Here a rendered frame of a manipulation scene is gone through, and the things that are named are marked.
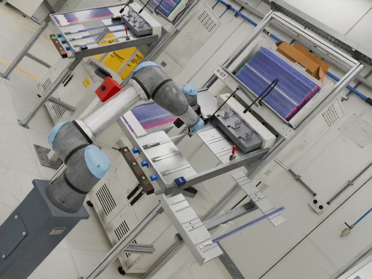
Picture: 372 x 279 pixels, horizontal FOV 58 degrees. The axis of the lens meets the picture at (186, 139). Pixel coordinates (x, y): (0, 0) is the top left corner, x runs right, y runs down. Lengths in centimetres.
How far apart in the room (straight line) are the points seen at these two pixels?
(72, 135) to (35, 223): 34
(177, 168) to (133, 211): 55
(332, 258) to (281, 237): 48
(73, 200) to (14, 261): 31
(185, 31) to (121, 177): 144
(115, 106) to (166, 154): 63
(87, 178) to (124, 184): 109
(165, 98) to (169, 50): 180
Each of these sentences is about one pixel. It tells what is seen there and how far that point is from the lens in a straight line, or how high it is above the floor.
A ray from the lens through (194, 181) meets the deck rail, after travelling 182.
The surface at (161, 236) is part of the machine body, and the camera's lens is 210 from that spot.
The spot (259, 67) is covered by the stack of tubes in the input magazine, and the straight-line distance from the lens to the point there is 228.
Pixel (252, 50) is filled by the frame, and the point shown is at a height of 160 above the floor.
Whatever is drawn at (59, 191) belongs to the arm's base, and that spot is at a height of 60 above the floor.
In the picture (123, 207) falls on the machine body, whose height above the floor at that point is 26.
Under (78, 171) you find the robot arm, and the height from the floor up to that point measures 70.
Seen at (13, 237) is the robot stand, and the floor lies 34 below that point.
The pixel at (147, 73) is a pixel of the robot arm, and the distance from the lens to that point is 140.
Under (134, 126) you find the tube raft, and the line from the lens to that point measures 205.
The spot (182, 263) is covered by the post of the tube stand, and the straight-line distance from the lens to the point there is 172.
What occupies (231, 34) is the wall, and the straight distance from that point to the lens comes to 461.
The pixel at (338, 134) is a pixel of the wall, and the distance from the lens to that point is 358.
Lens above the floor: 126
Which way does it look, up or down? 10 degrees down
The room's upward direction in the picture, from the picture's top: 43 degrees clockwise
